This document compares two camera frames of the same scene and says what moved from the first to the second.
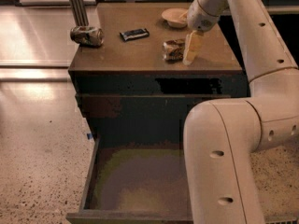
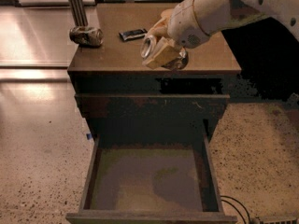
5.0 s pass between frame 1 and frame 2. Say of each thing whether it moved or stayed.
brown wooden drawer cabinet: stayed
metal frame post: stayed
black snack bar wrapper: stayed
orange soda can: moved
